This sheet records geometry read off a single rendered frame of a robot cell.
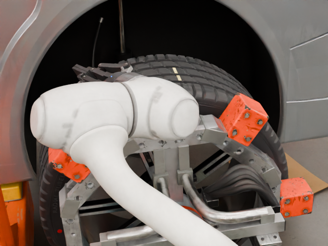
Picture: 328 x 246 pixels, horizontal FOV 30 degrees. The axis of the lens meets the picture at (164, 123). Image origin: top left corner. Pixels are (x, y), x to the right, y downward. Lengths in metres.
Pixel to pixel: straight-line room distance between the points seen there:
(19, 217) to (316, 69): 1.00
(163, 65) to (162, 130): 0.52
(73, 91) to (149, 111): 0.14
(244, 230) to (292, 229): 1.50
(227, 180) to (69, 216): 0.38
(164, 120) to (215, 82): 0.50
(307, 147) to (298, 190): 1.78
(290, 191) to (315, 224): 1.29
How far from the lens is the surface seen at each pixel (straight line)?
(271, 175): 1.52
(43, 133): 1.01
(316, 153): 3.34
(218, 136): 1.41
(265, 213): 1.33
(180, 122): 1.05
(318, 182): 3.11
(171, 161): 1.43
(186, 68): 1.57
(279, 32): 1.83
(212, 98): 1.46
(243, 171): 1.38
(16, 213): 1.94
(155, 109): 1.05
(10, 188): 1.96
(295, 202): 1.60
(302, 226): 2.86
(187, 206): 1.50
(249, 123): 1.42
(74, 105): 1.00
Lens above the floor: 1.86
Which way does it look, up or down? 31 degrees down
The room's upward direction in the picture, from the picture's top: 4 degrees counter-clockwise
